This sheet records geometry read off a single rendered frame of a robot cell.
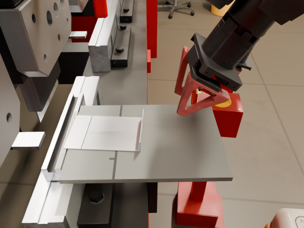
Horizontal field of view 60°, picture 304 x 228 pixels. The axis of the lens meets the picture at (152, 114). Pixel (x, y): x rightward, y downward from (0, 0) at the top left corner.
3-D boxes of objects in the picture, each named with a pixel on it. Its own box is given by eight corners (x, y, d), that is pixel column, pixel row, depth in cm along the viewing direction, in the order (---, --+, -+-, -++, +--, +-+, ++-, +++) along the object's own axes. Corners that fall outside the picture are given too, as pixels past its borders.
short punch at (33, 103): (47, 122, 37) (26, 62, 31) (32, 122, 37) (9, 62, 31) (64, 83, 45) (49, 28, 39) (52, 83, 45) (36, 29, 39)
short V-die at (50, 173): (64, 180, 43) (60, 168, 41) (45, 180, 43) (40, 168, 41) (85, 104, 58) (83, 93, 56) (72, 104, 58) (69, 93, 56)
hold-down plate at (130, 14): (132, 22, 120) (131, 16, 118) (120, 22, 120) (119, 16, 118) (134, 1, 143) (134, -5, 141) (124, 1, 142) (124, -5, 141)
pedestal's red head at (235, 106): (236, 138, 94) (248, 97, 82) (190, 134, 95) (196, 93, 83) (230, 103, 109) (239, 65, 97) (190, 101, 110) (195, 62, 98)
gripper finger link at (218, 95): (162, 115, 39) (201, 66, 33) (160, 87, 44) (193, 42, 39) (199, 132, 41) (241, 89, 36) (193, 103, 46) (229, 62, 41)
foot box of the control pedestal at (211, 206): (224, 229, 135) (229, 217, 128) (175, 224, 138) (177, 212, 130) (221, 195, 151) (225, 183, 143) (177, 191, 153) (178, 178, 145)
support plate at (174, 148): (232, 181, 40) (233, 177, 40) (59, 184, 40) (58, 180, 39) (210, 107, 54) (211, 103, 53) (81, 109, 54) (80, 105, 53)
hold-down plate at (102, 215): (111, 232, 46) (109, 223, 44) (79, 232, 46) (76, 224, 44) (122, 119, 69) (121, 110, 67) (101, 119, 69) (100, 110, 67)
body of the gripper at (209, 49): (196, 75, 34) (235, 26, 30) (187, 40, 42) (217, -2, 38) (234, 95, 36) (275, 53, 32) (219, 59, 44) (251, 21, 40)
